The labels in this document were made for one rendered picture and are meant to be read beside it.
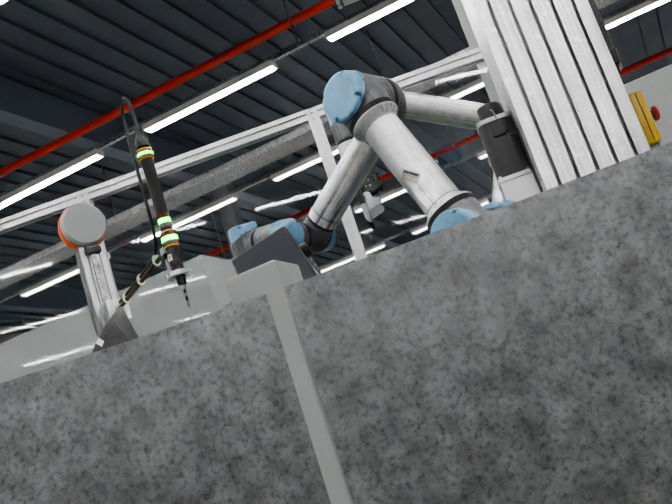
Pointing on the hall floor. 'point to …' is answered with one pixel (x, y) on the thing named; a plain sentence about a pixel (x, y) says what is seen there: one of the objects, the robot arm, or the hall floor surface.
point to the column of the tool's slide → (94, 284)
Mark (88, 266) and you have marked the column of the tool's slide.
